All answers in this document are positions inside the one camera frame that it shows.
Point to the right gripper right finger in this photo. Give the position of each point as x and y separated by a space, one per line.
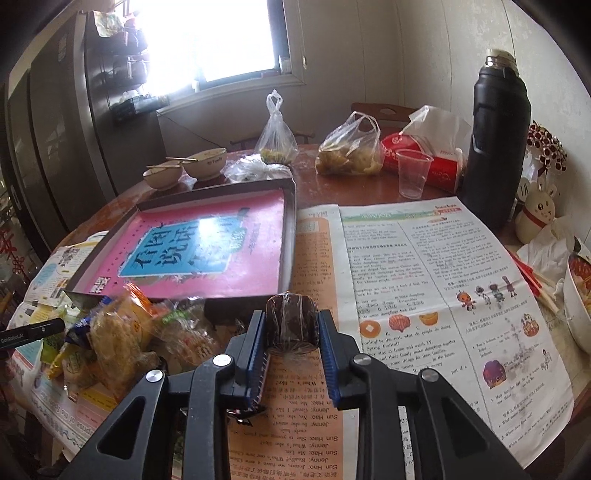
347 383

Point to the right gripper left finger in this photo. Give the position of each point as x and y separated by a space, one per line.
243 389

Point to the dark brown candy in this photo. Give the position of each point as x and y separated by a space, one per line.
291 324

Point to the yellow cow milk stick packet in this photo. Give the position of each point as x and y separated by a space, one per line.
69 360

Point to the blue oreo-style cookie packet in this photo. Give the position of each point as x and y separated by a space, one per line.
79 333

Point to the green label round pastry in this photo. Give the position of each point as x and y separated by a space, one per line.
186 333

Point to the orange rice cracker packet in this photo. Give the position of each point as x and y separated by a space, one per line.
120 333

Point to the plastic bag of fried snacks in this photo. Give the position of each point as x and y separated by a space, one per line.
353 148

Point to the left newspaper sheet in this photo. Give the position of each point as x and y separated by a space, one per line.
71 423

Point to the newspaper sheet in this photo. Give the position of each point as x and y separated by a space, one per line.
418 285
71 423

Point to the right newspaper sheet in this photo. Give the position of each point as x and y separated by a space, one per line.
418 285

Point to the dark shallow cardboard box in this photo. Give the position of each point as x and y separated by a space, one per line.
289 231

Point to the pink Chinese workbook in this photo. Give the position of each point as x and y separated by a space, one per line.
229 246

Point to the crumpled clear plastic bag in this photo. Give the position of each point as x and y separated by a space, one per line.
252 168

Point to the right beige ceramic bowl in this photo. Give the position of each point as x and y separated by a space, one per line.
205 165

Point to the beige ceramic bowl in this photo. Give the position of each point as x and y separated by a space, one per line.
205 165
163 179

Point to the grey refrigerator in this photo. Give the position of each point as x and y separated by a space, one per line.
78 129

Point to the left beige ceramic bowl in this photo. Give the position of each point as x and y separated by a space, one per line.
163 179

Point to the clear plastic cup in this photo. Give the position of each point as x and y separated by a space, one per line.
414 167

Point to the red chopsticks bundle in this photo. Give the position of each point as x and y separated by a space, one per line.
535 284

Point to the tied clear plastic bag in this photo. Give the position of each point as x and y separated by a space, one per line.
276 144

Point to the wooden chair with cutout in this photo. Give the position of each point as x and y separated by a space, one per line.
391 118

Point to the black thermos bottle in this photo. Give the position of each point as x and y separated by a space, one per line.
501 118

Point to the rabbit figurine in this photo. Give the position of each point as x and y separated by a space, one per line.
538 210

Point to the white food bowl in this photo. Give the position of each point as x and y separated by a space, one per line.
577 300

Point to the dark red flower bouquet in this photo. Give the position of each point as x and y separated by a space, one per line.
546 150

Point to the window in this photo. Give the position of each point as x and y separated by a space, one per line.
199 45

